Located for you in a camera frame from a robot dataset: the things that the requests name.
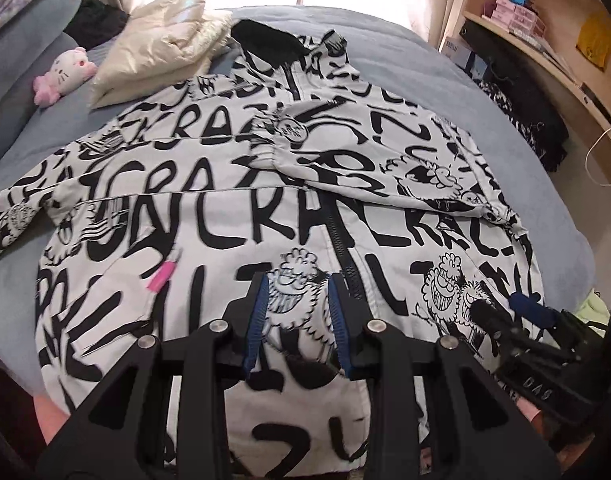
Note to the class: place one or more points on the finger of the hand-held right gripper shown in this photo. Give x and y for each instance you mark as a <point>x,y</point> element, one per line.
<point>493,320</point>
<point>533,307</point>

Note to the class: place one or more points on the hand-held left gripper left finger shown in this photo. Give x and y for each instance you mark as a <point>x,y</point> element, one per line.
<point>256,325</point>

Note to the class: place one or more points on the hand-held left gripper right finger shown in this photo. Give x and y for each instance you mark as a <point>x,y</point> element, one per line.
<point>341,330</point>

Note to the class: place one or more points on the white black graffiti print jacket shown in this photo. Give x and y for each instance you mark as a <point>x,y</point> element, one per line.
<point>225,220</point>

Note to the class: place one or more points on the light green cloth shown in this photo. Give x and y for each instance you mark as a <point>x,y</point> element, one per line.
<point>595,305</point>

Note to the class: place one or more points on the pink tag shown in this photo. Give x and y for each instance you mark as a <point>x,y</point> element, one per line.
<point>161,277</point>

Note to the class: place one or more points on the black white patterned cloth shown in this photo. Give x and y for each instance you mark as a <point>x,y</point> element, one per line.
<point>525,110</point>

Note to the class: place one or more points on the black flat device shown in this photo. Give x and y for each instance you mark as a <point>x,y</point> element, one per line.
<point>603,105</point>

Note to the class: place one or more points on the dark blue carton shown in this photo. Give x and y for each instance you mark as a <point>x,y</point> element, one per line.
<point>465,55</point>

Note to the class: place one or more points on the blue-grey bed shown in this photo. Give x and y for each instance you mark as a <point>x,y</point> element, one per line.
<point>410,65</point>

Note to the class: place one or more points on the stack of pink boxes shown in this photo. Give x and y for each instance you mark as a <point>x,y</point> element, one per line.
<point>518,15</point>

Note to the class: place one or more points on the cream puffer jacket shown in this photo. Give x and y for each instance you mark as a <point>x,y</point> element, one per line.
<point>155,40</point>

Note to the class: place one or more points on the white pink cat plush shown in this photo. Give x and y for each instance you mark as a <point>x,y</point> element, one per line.
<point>68,72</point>

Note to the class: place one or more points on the grey pillows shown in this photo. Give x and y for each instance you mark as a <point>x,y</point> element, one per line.
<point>30,35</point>

